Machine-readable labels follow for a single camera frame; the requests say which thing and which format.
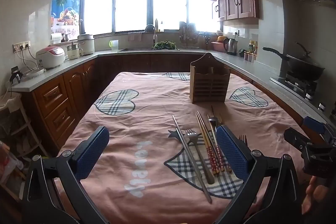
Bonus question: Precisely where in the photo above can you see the wooden base cabinets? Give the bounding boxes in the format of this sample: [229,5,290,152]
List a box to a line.
[22,53,324,157]

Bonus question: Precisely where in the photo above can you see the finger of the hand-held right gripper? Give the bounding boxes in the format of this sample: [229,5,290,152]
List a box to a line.
[301,116,336,141]
[283,127,315,154]

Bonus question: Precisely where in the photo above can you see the grey kitchen countertop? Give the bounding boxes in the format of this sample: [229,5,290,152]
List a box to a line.
[10,48,336,125]

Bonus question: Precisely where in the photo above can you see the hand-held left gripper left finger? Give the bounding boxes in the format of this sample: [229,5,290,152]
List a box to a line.
[22,126,110,224]

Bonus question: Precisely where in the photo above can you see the metal spoon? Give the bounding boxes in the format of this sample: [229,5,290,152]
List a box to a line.
[207,114,219,147]

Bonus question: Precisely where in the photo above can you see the white spice jars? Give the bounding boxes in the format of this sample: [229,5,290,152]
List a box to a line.
[243,51,257,63]

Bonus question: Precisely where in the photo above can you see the curved steel faucet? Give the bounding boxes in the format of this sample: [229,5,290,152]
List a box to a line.
[145,24,158,47]

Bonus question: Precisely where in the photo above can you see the metal dish rack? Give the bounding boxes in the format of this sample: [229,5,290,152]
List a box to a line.
[179,21,208,49]

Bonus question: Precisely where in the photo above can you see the pink basin with bowls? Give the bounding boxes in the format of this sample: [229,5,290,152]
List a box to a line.
[211,35,229,52]

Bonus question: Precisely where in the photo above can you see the person's right hand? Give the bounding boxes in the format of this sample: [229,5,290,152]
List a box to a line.
[301,176,331,215]

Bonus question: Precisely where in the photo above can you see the wall outlet strip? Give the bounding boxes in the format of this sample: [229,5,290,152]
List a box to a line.
[13,41,31,54]

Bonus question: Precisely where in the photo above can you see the black power cables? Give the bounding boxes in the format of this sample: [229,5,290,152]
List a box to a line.
[15,48,40,68]

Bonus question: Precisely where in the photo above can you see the kitchen sink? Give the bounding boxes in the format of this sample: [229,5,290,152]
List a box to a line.
[117,47,180,53]

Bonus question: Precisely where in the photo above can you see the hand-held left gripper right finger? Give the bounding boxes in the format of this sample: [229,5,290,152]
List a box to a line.
[215,125,306,224]

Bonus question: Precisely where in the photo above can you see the metal chopstick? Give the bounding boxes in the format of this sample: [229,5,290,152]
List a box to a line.
[174,115,213,202]
[172,115,211,204]

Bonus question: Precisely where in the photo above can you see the large kitchen window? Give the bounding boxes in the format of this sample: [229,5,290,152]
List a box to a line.
[81,0,223,36]

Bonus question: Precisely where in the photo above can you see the steel electric kettle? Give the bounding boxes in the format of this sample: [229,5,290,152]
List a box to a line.
[223,38,239,56]

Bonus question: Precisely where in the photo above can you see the white storage rack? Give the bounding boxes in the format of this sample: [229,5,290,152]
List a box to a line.
[0,92,48,162]

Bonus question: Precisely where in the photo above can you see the black clamp stand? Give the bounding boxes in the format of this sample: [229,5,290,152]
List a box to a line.
[10,66,23,83]

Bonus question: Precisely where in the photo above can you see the white and pink rice cooker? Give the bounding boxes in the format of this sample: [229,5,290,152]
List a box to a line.
[35,46,66,69]

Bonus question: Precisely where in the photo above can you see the pink tablecloth with plaid hearts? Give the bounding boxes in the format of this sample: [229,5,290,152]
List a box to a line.
[54,72,310,224]

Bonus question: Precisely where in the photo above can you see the white round plate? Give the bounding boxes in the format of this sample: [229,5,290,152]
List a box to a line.
[21,68,47,79]

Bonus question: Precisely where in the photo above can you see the large white cooker pot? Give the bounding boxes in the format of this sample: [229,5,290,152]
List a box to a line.
[77,34,95,56]

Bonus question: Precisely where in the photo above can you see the blue beach wall poster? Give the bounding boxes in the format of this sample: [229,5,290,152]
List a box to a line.
[51,0,82,35]

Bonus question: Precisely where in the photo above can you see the black wok with lid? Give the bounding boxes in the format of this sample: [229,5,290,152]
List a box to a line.
[262,42,326,82]

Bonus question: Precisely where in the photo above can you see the green leafy vegetables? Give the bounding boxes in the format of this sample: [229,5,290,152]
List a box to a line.
[153,41,177,50]

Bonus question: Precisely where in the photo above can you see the wooden utensil holder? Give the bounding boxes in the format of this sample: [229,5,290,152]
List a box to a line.
[189,53,231,104]

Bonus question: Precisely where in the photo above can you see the gas stove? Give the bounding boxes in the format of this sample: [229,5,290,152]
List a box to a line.
[270,71,320,102]

